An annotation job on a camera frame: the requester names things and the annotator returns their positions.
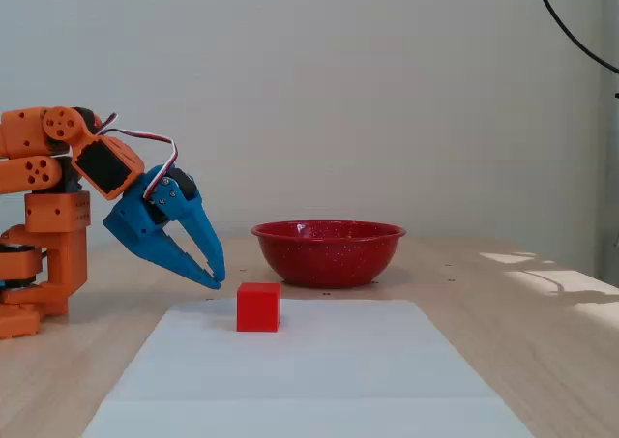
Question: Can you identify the red cube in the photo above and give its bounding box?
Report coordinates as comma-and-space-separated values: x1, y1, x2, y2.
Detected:
236, 282, 282, 334

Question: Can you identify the white paper sheet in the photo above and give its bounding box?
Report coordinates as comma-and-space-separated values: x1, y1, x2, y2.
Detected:
80, 298, 536, 438

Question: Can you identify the black hanging cable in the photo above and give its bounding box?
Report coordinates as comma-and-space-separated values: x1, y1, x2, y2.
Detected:
531, 0, 619, 75

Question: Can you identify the red white black servo cable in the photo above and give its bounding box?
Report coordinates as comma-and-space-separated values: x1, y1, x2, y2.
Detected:
93, 113, 180, 202

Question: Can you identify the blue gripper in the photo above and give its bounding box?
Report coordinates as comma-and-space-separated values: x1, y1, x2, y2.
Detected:
103, 164, 227, 291

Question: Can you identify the red speckled bowl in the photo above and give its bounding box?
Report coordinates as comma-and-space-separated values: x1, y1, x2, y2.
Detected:
251, 219, 407, 290

